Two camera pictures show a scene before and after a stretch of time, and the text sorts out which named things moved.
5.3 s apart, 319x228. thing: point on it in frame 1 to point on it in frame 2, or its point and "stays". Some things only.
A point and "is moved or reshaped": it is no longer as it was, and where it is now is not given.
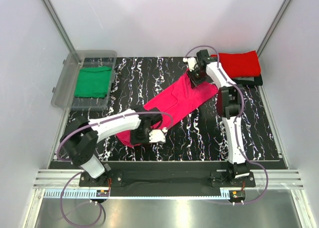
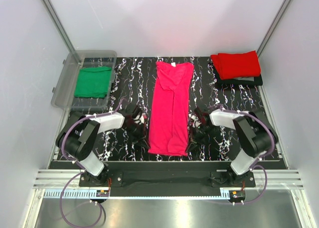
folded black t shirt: (256, 80) stays
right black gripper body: (196, 76) to (199, 133)
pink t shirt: (182, 100) is moved or reshaped
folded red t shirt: (239, 64) stays
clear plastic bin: (85, 80) stays
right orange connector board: (238, 194) stays
